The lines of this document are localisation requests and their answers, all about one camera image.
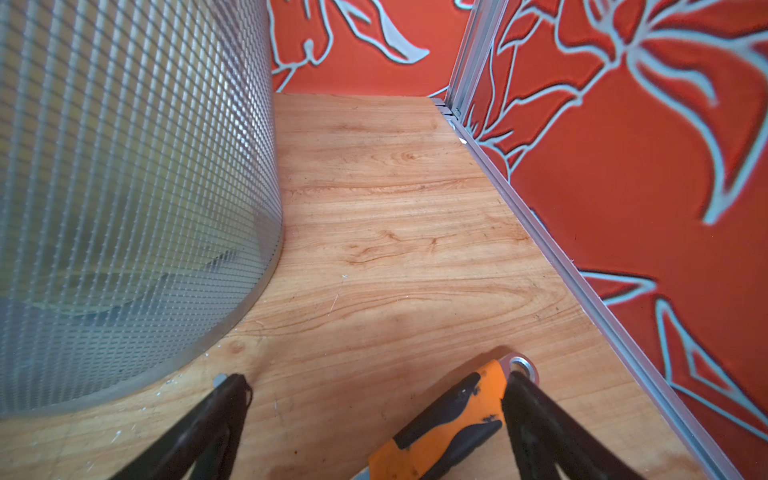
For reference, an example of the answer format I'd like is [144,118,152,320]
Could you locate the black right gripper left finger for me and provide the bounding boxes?
[113,374,253,479]

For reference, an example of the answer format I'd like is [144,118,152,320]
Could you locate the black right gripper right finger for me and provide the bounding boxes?
[501,371,641,479]

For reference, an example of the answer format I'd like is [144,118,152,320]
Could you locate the orange black utility pliers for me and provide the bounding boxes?
[355,353,538,479]

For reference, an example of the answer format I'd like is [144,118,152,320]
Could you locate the translucent ribbed trash bin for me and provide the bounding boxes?
[1,1,283,417]

